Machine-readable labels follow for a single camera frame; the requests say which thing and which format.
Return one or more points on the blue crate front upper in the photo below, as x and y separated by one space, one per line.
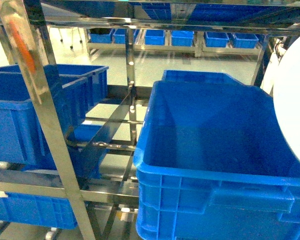
213 164

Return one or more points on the blue bin on lower shelf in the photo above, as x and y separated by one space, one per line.
37 210

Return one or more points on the light blue oval tray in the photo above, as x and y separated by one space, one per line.
286 96

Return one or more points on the blue crate behind front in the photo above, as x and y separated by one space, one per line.
199 77

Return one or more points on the blue crate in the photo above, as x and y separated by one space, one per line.
199 77
213 164

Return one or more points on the blue bin on upper shelf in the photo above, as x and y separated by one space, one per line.
22 140

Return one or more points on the blue bin on shelf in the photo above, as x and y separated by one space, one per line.
22 140
37 210

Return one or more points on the rear steel shelf rack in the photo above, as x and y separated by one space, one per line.
194 44

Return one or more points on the stainless steel shelf rack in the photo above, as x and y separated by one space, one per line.
26 28

